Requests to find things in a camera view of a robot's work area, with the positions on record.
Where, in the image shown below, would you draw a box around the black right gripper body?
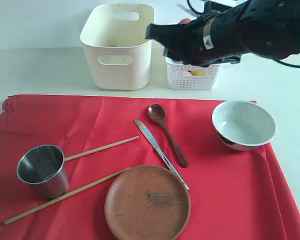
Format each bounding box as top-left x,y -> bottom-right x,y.
179,6 -> 247,63

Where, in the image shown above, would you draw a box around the yellow cheese wedge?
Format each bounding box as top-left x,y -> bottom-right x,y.
190,70 -> 206,76

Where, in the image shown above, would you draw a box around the red sausage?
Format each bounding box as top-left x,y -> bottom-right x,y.
179,18 -> 192,25

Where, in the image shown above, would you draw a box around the brown egg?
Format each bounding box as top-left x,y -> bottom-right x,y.
183,71 -> 192,76

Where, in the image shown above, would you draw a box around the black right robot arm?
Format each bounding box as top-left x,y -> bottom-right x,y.
145,0 -> 300,67

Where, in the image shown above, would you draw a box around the white perforated plastic basket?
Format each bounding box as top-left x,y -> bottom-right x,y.
165,57 -> 221,90

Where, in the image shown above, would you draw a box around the cream plastic bin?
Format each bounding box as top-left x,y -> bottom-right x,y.
79,3 -> 155,91

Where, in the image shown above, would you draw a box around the dark wooden spoon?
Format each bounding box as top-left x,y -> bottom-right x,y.
147,104 -> 189,168

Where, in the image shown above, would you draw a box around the white ceramic bowl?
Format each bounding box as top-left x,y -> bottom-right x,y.
211,100 -> 277,151

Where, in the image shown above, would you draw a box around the steel table knife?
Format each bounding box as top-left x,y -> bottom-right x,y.
133,119 -> 190,190

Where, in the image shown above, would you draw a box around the brown wooden plate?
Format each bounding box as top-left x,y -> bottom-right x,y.
104,165 -> 191,240

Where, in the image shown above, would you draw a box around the upper wooden chopstick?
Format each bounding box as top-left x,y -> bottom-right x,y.
65,136 -> 139,162

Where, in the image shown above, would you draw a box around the wooden chopstick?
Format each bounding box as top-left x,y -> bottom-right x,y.
2,167 -> 131,226
65,136 -> 139,162

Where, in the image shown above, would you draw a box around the red tablecloth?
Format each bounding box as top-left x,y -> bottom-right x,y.
0,94 -> 300,240

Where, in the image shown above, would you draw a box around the stainless steel cup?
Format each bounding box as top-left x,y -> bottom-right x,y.
16,144 -> 70,200

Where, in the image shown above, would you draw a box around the lower wooden chopstick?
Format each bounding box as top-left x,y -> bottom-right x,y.
2,167 -> 131,226

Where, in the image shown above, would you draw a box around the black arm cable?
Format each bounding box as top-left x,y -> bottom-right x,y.
277,59 -> 300,69

